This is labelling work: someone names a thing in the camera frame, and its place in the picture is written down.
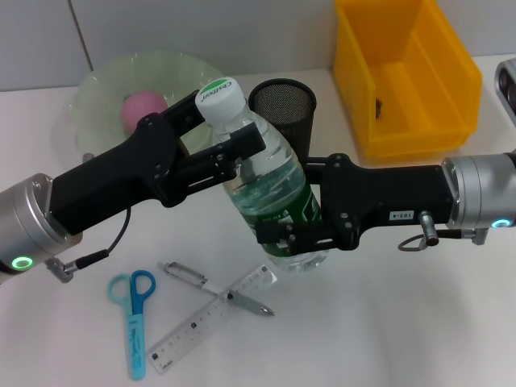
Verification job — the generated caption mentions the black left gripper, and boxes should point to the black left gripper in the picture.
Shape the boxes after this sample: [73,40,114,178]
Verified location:
[47,91,268,238]

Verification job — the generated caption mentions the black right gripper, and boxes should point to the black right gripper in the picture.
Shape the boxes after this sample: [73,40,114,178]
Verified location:
[255,152,457,256]

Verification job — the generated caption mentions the clear water bottle green label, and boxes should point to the clear water bottle green label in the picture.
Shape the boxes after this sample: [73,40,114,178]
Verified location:
[194,76,330,274]

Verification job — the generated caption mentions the pink peach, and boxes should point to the pink peach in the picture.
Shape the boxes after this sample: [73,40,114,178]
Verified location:
[122,90,169,136]

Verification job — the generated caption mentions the black mesh pen holder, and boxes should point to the black mesh pen holder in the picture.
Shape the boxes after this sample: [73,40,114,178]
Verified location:
[248,78,318,162]

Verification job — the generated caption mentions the green glass fruit plate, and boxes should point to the green glass fruit plate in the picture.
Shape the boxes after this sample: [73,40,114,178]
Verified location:
[66,50,227,154]

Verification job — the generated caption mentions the white grey ballpoint pen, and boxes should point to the white grey ballpoint pen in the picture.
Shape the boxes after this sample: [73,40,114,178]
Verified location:
[156,260,277,318]

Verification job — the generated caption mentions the transparent plastic ruler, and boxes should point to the transparent plastic ruler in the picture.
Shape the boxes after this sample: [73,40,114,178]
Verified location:
[147,264,279,375]

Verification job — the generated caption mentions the blue capped scissors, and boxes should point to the blue capped scissors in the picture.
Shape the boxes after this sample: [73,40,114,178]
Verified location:
[106,269,157,382]

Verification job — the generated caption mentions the yellow plastic storage bin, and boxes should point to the yellow plastic storage bin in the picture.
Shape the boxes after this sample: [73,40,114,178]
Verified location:
[333,0,484,159]

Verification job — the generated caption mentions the left gripper cable with connector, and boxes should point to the left gripper cable with connector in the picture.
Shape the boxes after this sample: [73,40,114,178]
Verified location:
[46,205,132,283]

